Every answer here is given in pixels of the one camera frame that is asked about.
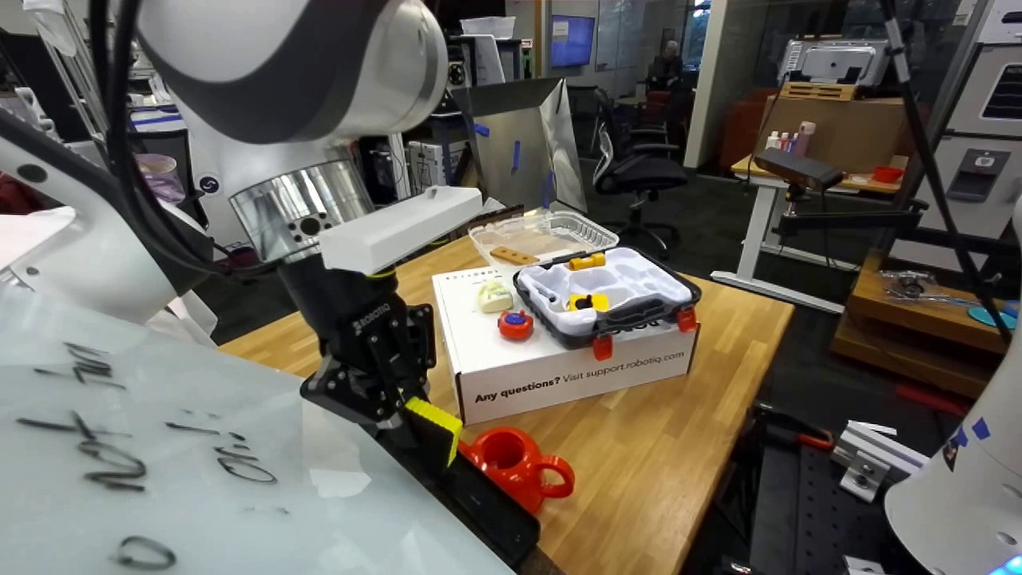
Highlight white Lean Robotics cardboard box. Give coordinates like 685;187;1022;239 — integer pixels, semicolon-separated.
428;266;700;432

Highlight large brown cardboard box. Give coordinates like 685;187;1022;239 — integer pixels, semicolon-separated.
743;88;926;178

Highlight red and blue toy disc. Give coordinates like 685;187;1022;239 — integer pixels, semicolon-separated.
494;308;535;344

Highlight red toy watering can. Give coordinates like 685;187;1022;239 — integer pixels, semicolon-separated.
457;423;577;520

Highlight black tripod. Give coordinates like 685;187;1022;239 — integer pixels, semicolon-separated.
874;0;1022;344

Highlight low wooden shelf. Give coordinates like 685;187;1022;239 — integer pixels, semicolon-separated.
827;251;1022;402

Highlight black office chair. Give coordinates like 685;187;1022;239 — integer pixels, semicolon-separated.
590;148;697;261

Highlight white whiteboard with writing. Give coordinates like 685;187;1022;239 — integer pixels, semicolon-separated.
0;281;515;575

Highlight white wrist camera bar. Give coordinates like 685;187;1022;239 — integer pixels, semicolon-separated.
317;184;489;278

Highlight aluminium bracket parts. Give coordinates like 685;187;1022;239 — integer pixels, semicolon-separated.
827;419;932;504

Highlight white legged desk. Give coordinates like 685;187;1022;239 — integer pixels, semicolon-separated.
709;148;919;320

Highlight white rounded device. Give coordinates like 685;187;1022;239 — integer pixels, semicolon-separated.
881;337;1022;575

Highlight transparent plastic case lid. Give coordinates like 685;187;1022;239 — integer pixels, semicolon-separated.
465;205;622;268

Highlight purple cloth bundle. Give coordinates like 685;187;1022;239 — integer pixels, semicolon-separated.
135;153;191;206

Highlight yellow toy with black knob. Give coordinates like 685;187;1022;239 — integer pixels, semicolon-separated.
563;289;613;316

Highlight cream round toy piece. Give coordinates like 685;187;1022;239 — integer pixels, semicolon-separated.
472;278;519;320

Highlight grey panel with blue tape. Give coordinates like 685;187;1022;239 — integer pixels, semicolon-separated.
464;76;590;211

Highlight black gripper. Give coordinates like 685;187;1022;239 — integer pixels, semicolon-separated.
278;251;440;442

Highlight black and white toy case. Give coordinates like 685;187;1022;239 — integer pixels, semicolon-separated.
510;244;702;363

